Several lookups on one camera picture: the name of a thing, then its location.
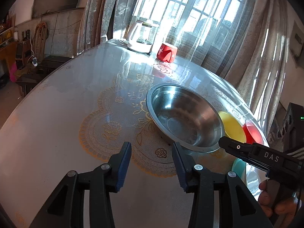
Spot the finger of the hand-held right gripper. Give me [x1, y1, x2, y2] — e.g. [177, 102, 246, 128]
[240, 156, 269, 173]
[218, 136, 254, 158]

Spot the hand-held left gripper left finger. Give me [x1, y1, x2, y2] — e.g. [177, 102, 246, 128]
[30, 142, 132, 228]

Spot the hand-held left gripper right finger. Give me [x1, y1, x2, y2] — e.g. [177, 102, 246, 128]
[172, 142, 273, 228]

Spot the teal plastic plate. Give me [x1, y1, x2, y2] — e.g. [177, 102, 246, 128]
[231, 158, 249, 175]

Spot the yellow plastic bowl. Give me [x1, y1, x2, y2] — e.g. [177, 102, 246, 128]
[218, 111, 246, 144]

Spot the red plastic bowl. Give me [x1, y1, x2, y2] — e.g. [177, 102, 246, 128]
[242, 120, 264, 145]

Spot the stainless steel bowl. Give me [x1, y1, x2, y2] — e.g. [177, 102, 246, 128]
[146, 84, 225, 153]

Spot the person's right hand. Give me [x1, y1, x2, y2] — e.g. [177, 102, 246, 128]
[258, 180, 302, 219]

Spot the beige patterned curtain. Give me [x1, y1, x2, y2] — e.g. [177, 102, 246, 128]
[202, 0, 290, 129]

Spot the sheer white curtain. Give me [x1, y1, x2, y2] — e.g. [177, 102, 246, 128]
[133, 0, 257, 76]

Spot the red mug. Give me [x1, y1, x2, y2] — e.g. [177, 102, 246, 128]
[156, 42, 177, 63]

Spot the dark wooden stool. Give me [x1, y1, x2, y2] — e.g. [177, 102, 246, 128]
[15, 72, 45, 98]
[38, 55, 73, 76]

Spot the white glass kettle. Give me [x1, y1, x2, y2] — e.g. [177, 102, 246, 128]
[125, 18, 159, 54]

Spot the wooden folding chair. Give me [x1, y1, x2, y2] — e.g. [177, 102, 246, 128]
[32, 22, 50, 60]

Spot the grey velvet curtain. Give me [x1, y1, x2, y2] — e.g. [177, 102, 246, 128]
[76, 0, 143, 57]

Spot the black speaker box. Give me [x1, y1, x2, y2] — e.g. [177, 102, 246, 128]
[16, 42, 31, 61]

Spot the barred window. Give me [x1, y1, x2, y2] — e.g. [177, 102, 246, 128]
[133, 0, 252, 53]

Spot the yellow wooden cabinet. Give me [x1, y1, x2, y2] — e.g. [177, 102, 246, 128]
[0, 40, 18, 76]

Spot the cluttered display shelf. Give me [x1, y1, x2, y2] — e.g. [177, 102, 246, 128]
[0, 12, 16, 45]

